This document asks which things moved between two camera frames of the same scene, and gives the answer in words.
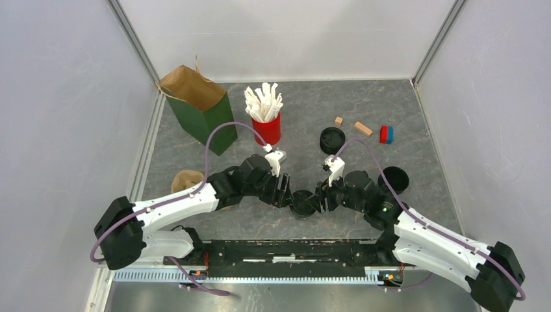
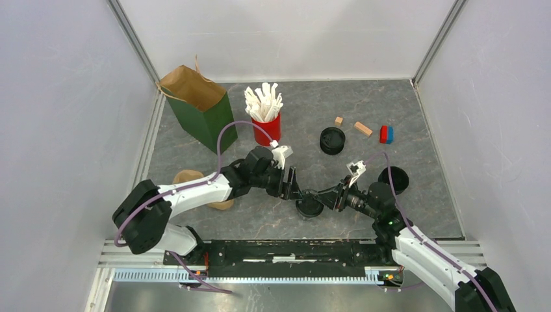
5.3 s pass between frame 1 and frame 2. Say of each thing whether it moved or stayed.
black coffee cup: moved
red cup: stayed
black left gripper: moved
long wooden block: stayed
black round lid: stayed
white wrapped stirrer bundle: stayed
